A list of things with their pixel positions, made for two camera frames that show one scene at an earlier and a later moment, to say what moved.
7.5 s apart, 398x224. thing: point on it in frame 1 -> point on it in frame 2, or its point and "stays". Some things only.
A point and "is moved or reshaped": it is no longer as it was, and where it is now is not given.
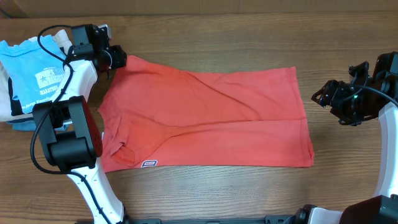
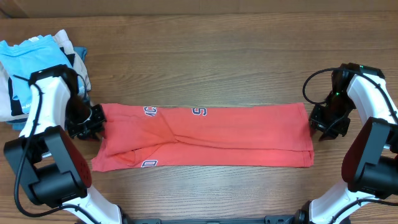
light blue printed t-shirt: [35, 75] stays
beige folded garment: [64, 40] stays
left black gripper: [119, 59] -> [97, 126]
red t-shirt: [156, 116] is moved or reshaped
